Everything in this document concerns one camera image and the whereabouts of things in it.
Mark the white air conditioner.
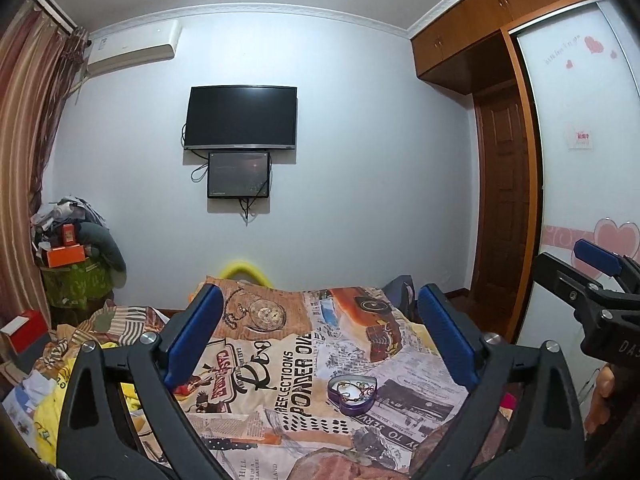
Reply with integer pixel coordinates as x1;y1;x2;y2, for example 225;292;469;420
87;20;182;77

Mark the black wall television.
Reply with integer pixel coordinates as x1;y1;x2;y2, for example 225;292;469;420
183;84;298;150

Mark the striped brown curtain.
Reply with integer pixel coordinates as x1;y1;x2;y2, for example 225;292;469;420
0;0;88;323

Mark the red box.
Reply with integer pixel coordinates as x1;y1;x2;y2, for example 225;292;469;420
1;309;48;353

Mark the brown wooden door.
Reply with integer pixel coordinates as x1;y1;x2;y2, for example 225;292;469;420
471;84;529;336

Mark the wooden overhead cabinet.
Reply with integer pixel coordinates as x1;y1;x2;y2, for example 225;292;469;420
411;0;582;94

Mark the orange box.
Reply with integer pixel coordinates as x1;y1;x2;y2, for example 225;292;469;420
47;244;86;269

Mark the newspaper print bed blanket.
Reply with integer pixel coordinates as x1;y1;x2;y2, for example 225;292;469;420
175;280;468;479

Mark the white heart-decorated wardrobe door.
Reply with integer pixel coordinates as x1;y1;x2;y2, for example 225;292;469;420
506;0;640;411

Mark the small black wall monitor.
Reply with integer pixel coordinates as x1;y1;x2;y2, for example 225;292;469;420
207;151;271;200

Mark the person's hand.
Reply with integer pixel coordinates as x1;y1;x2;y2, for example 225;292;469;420
584;364;615;436

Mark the purple heart-shaped jewelry tin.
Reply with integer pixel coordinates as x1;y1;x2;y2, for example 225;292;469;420
326;375;378;417

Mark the red beaded bracelet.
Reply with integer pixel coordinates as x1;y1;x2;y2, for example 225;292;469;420
335;381;372;404

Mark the striped pillow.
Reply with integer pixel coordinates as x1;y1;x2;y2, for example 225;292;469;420
42;302;169;361

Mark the grey stuffed cushion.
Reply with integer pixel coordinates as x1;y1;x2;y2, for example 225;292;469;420
77;222;127;273

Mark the yellow garment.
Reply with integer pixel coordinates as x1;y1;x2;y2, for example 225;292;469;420
34;349;145;466

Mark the yellow curved bed rail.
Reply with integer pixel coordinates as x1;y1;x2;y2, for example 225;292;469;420
219;260;273;288

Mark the green patterned bag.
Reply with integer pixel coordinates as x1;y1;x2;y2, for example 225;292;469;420
40;258;113;310

